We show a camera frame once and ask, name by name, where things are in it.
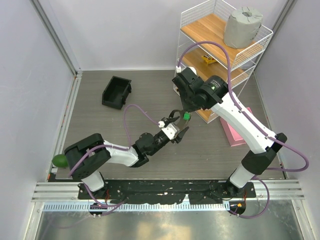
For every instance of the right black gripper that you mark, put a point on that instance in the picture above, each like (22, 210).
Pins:
(187, 108)

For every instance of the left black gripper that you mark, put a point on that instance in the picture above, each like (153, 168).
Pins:
(179, 136)

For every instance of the green key tag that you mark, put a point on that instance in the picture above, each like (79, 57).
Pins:
(186, 116)

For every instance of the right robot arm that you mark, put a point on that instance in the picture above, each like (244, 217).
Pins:
(213, 94)

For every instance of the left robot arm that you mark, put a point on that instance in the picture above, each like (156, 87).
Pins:
(86, 156)

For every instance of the yellow toy car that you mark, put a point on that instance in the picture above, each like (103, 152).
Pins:
(208, 59)

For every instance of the pink plastic tray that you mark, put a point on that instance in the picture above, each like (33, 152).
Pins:
(233, 137)

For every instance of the black plastic bin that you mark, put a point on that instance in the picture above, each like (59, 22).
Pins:
(116, 92)

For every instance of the grey wrapped paper roll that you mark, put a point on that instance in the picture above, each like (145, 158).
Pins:
(242, 27)

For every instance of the green lime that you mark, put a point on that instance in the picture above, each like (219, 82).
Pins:
(60, 161)

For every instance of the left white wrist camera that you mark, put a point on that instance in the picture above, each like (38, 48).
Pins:
(167, 130)

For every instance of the white wire wooden shelf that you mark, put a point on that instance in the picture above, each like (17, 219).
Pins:
(201, 33)

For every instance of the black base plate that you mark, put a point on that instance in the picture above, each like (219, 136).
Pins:
(172, 191)

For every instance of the white cable duct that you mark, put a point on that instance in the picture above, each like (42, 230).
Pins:
(93, 207)

